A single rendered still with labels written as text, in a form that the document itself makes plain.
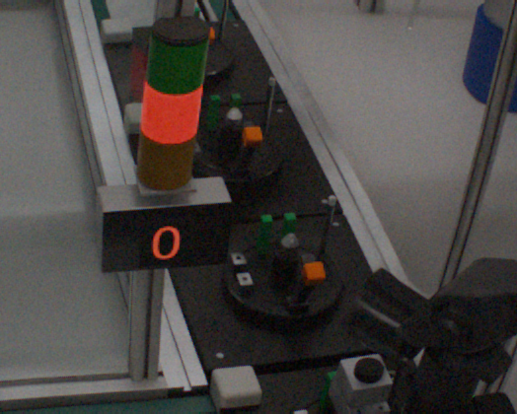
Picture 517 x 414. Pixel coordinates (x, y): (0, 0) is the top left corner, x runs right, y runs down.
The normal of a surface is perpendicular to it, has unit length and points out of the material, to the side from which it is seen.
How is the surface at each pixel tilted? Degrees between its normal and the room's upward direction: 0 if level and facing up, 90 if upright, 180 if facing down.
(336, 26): 0
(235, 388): 0
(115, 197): 0
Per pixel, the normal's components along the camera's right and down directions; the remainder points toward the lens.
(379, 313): -0.35, -0.28
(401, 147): 0.12, -0.78
